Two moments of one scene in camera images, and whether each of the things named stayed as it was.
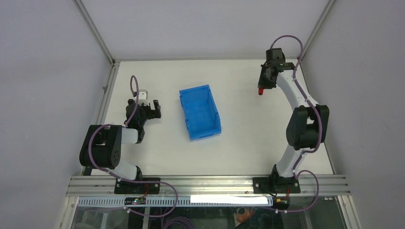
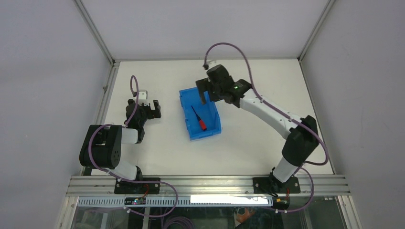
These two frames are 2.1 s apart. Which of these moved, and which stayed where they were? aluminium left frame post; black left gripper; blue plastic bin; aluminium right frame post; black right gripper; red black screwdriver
Moved: black right gripper; red black screwdriver
Stayed: aluminium right frame post; black left gripper; aluminium left frame post; blue plastic bin
